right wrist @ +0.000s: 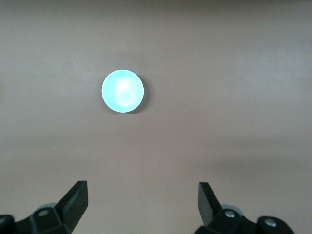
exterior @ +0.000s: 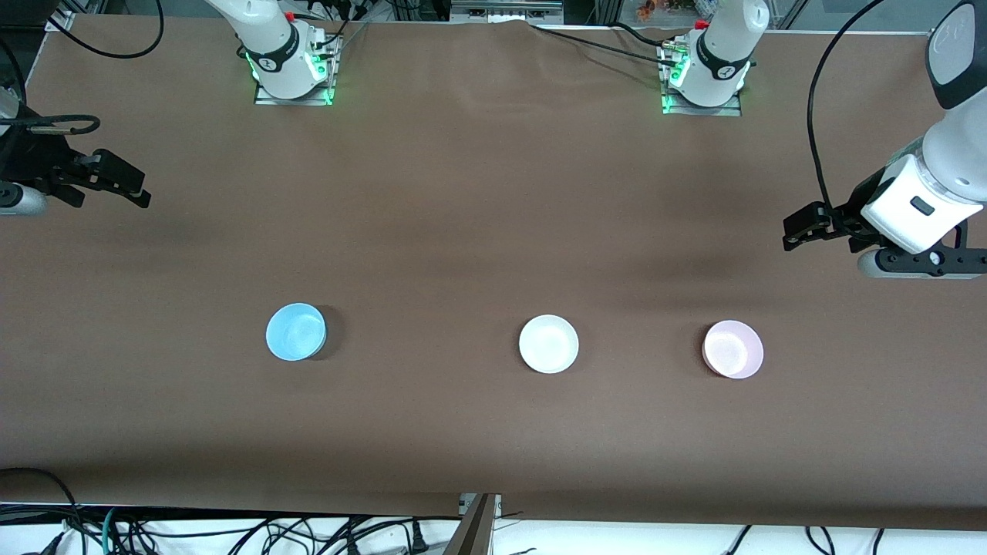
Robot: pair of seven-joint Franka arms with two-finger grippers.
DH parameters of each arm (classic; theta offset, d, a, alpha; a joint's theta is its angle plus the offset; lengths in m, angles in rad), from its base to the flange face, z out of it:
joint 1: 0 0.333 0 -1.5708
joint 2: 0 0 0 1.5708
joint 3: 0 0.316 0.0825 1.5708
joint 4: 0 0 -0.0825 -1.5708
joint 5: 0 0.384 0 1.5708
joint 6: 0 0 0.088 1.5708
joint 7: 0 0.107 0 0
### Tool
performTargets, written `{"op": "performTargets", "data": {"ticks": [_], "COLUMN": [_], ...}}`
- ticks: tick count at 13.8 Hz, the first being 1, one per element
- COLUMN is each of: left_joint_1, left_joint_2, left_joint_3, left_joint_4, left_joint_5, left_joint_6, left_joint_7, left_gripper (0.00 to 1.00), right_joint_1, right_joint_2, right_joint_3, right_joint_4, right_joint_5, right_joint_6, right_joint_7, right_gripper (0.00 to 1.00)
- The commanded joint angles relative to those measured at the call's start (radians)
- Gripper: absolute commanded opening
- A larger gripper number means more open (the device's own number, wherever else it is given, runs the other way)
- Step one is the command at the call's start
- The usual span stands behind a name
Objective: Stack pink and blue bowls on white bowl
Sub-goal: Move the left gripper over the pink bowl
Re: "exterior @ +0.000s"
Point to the aluminium profile post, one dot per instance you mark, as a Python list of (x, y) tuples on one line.
[(474, 532)]

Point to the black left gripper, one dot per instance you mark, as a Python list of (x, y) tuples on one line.
[(848, 214)]

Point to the pink bowl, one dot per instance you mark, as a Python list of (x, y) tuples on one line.
[(732, 349)]

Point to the brown table cover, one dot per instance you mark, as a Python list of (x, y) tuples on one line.
[(463, 231)]

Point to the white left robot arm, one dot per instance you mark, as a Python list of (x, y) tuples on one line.
[(725, 38)]

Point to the blue bowl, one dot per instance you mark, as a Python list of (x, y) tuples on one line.
[(295, 331)]

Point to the grey power strip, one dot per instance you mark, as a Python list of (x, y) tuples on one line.
[(505, 9)]

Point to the black power plug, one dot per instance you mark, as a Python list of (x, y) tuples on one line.
[(418, 538)]

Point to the aluminium corner bracket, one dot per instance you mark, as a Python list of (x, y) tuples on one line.
[(60, 21)]

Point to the white bowl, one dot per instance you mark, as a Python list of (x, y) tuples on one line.
[(548, 344)]

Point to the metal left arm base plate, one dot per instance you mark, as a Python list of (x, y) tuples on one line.
[(729, 110)]

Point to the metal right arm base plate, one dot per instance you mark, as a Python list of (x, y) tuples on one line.
[(266, 96)]

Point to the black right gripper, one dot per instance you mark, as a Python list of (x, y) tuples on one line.
[(32, 160)]

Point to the orange patterned object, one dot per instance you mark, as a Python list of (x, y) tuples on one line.
[(655, 8)]

